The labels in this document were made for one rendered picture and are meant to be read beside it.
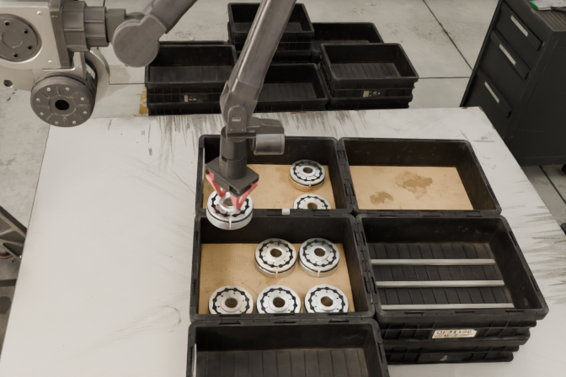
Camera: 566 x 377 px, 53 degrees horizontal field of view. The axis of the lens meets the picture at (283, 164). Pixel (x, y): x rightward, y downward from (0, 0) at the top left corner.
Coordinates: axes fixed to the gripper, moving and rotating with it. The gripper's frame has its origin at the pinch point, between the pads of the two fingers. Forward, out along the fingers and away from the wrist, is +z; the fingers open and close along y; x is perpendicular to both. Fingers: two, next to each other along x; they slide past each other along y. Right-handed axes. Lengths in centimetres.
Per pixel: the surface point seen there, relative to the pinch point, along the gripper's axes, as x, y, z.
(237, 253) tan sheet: -3.9, -0.1, 22.5
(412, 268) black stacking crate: -32, -35, 22
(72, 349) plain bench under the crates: 37, 14, 36
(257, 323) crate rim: 12.2, -20.9, 12.5
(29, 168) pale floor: -19, 149, 107
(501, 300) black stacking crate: -40, -56, 21
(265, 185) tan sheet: -27.0, 11.5, 22.4
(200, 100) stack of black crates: -71, 86, 56
